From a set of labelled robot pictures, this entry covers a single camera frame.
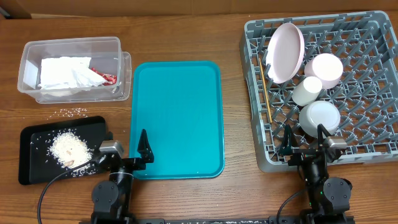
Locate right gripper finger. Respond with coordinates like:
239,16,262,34
317,124,331,146
278,124,299,156

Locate grey bowl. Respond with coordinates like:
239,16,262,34
298,101,341,138

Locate white cup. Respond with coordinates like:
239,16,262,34
292,77,322,106

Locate rice leftovers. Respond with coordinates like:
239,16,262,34
30,129,102,180

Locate red snack wrapper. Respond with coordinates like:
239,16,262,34
91,68,117,86

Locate grey dishwasher rack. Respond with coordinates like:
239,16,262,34
239,11,397,172

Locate wooden chopstick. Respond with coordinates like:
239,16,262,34
259,56,272,124

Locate white napkin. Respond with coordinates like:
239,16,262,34
73,65,107,88
38,57,91,90

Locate large white plate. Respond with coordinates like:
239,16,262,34
266,23,305,84

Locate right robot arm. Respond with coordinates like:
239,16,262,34
275,124,354,223

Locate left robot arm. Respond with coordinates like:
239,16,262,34
91,129,154,223

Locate scattered rice grains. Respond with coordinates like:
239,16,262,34
47,107,88,120

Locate teal serving tray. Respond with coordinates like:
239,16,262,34
129,61,225,180

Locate black tray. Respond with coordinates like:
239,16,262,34
18,116,108,185

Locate clear plastic bin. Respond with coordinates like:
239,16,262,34
17,37,132,104

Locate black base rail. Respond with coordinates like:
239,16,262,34
77,215,355,224

